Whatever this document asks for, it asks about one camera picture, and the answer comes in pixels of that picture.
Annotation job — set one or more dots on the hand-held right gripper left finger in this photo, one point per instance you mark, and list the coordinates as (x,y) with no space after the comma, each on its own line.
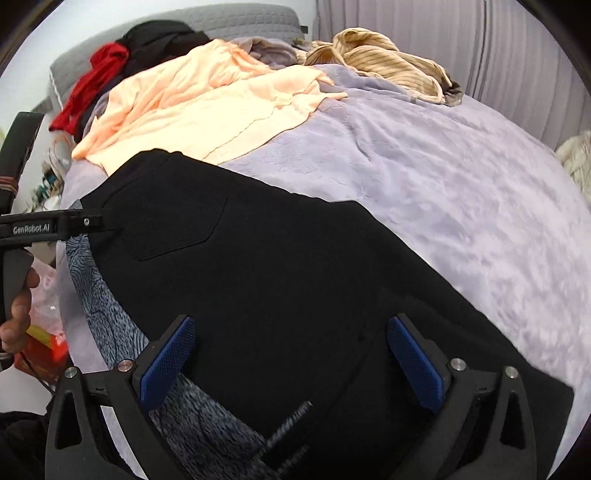
(168,360)

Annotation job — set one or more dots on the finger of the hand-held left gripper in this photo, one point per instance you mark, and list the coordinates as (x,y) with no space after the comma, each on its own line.
(85,221)

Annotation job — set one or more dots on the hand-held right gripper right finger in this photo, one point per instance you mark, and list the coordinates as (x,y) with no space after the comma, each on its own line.
(413,364)

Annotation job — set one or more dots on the black pants grey lining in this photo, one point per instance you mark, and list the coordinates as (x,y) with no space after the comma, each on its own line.
(286,277)

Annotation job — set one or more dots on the person's left hand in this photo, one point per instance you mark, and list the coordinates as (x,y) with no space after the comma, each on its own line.
(16,323)

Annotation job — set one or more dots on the colourful cluttered items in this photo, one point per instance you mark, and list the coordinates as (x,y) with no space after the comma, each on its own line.
(53,175)

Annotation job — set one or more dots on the pink plastic bag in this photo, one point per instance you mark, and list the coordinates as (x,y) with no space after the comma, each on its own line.
(51,295)

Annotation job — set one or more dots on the blue-grey patterned cloth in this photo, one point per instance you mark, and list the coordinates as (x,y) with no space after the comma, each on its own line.
(97,295)

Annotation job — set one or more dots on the red packet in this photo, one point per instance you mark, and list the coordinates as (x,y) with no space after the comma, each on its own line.
(44,353)

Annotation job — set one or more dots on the red garment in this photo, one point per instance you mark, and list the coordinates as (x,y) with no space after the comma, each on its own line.
(92,83)

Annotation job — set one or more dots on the peach garment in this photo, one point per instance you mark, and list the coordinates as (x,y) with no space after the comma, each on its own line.
(198,101)

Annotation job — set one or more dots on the black garment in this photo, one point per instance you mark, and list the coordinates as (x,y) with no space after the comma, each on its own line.
(157,39)

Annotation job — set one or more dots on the taupe cloth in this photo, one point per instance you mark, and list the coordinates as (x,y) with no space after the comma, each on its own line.
(268,50)

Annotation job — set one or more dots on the grey quilted headboard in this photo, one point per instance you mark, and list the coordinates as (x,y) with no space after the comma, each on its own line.
(240,21)

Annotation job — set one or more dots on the white puffer jacket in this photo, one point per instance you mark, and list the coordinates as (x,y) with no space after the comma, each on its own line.
(577,161)

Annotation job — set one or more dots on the grey-brown cloth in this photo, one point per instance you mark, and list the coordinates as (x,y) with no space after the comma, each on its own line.
(450,94)

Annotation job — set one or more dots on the yellow striped garment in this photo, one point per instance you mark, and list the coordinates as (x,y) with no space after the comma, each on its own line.
(378,60)

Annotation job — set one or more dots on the grey pleated curtain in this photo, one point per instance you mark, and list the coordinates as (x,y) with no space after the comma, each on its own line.
(461,41)

